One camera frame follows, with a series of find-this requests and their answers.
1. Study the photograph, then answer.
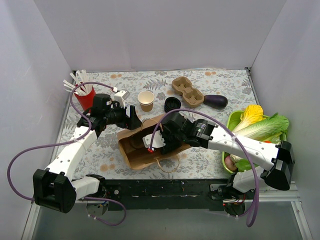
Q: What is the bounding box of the brown paper bag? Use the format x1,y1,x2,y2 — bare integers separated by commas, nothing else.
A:
117,114,190,170

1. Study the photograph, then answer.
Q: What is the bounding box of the green toy napa cabbage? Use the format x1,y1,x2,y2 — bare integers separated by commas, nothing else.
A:
233,113,290,141

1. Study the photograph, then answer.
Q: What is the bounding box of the brown paper coffee cup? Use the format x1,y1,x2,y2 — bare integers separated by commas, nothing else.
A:
137,90,155,112

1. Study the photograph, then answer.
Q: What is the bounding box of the purple toy onion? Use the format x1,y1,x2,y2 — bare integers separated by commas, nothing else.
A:
224,155,238,172

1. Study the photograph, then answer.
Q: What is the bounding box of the small white toy cabbage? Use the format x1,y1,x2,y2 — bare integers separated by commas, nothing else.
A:
229,154,242,163

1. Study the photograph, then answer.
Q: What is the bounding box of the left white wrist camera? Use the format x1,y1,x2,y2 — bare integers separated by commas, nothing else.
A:
113,90,130,108

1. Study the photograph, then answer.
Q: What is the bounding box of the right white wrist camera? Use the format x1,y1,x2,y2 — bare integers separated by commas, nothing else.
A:
142,130,166,153

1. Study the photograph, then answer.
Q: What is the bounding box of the red plastic cup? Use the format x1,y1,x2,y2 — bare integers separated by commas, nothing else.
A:
74,87,96,111

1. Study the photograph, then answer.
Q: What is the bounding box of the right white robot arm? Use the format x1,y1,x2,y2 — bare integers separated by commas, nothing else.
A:
151,109,295,199

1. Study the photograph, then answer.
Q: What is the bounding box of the yellow toy napa cabbage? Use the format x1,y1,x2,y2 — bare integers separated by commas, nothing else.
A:
232,104,264,133

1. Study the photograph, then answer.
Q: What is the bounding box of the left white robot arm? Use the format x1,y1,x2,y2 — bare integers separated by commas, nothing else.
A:
33,90,142,213

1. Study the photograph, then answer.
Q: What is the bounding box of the stack of black lids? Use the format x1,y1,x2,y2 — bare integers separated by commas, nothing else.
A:
164,97,182,113

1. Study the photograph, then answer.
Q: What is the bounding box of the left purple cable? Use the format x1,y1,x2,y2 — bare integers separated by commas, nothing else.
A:
6,81,127,227

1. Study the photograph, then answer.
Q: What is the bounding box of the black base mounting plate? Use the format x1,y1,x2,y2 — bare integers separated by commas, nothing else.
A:
77,178,257,212

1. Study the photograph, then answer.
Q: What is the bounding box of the green toy cabbage head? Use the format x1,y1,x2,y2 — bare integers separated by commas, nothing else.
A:
235,159,252,172

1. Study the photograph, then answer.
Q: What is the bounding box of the green plastic basket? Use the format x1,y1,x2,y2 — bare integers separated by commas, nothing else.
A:
221,109,288,175

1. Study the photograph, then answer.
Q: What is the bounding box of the purple toy eggplant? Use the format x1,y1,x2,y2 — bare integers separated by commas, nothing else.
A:
203,95,228,110

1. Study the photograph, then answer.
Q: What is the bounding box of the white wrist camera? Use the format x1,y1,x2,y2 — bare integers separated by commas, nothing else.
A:
142,130,166,153
113,90,130,108

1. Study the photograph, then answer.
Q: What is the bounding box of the brown cardboard cup carrier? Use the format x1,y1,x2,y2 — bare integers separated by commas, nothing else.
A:
129,136,145,150
171,76,204,108

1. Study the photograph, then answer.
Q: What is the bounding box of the aluminium frame rail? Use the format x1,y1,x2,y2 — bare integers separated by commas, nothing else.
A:
22,185,313,240

